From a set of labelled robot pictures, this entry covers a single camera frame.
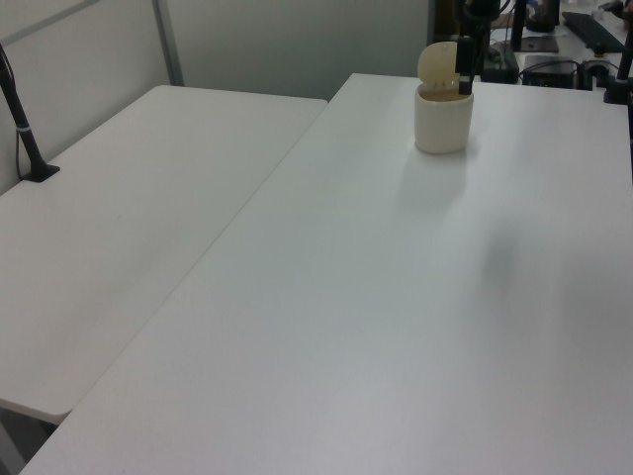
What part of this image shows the thin black upright pole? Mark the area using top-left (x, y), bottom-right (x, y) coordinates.
top-left (510, 0), bottom-right (526, 52)

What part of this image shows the grey metal partition post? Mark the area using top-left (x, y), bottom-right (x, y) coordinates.
top-left (151, 0), bottom-right (185, 88)

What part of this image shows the white side table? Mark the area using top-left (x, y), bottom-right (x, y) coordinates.
top-left (0, 84), bottom-right (329, 418)

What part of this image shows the black clamped stand pole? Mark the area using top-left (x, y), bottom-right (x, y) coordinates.
top-left (601, 34), bottom-right (633, 106)

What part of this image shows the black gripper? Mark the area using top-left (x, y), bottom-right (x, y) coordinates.
top-left (455, 0), bottom-right (501, 96)

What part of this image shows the black camera stand pole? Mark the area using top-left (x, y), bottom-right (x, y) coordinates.
top-left (0, 43), bottom-right (61, 185)

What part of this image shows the cream lidded trash bin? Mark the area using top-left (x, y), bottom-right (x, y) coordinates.
top-left (413, 42), bottom-right (476, 155)

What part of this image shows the dark device with green parts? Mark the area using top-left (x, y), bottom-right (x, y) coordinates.
top-left (480, 42), bottom-right (519, 84)

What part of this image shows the black flat pad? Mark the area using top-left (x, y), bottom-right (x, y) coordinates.
top-left (517, 38), bottom-right (561, 54)

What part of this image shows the black electronics box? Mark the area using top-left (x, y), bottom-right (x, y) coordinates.
top-left (521, 53), bottom-right (581, 89)

